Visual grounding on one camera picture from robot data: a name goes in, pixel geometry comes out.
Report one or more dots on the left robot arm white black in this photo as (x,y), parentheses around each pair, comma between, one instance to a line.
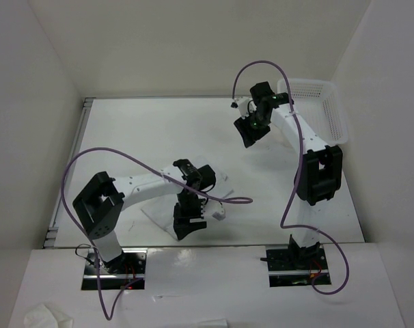
(101,201)

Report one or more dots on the white perforated plastic basket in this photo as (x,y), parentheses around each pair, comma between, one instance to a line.
(319,104)

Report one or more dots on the crumpled white tissue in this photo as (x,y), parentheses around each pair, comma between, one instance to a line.
(47,315)

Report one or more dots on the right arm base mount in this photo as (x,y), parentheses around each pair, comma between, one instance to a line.
(282,272)

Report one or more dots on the white skirt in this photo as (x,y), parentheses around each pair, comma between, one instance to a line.
(161,210)

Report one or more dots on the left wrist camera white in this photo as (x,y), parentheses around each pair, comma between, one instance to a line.
(213,209)

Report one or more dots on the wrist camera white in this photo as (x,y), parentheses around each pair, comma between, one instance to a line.
(241,104)
(213,209)

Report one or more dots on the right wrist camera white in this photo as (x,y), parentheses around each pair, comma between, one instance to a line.
(241,104)

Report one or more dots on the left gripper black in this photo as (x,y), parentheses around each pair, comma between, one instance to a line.
(182,223)

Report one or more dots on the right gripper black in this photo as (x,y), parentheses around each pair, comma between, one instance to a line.
(242,126)

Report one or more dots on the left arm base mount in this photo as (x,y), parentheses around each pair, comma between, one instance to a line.
(130,271)

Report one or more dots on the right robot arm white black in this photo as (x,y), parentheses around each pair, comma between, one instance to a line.
(319,174)

